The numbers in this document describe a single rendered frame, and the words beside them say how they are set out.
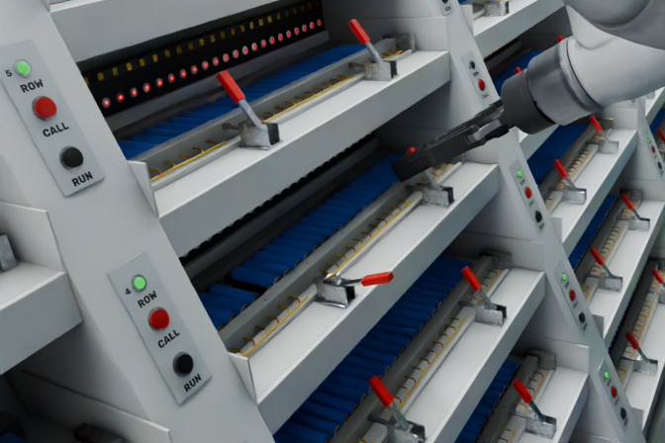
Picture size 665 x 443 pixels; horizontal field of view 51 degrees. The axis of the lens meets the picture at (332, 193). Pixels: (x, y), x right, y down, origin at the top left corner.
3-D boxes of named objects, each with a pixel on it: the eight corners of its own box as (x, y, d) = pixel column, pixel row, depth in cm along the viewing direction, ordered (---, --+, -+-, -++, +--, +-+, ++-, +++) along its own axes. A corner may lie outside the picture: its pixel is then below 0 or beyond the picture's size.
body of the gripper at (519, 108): (550, 132, 81) (485, 163, 87) (571, 110, 87) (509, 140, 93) (517, 76, 80) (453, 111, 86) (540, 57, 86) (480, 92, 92)
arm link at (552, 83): (617, 94, 83) (573, 116, 87) (579, 28, 83) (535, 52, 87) (598, 118, 77) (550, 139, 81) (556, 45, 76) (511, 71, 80)
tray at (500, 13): (576, -3, 160) (577, -67, 154) (474, 64, 114) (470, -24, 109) (491, 0, 170) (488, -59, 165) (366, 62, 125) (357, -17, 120)
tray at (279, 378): (499, 190, 110) (497, 132, 106) (264, 445, 65) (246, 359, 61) (386, 177, 121) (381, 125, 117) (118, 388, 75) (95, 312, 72)
